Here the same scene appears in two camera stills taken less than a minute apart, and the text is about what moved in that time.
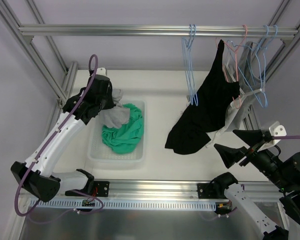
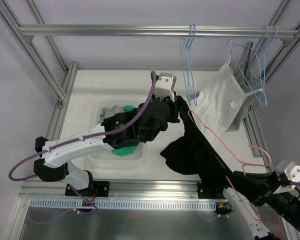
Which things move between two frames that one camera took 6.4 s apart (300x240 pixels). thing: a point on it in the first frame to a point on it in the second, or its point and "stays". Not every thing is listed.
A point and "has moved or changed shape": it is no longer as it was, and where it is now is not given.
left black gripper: (107, 93) to (175, 107)
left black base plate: (99, 189) stays
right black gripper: (249, 151) to (261, 190)
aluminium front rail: (128, 189) stays
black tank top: (206, 113) to (196, 154)
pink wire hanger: (235, 51) has moved or changed shape
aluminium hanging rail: (152, 31) stays
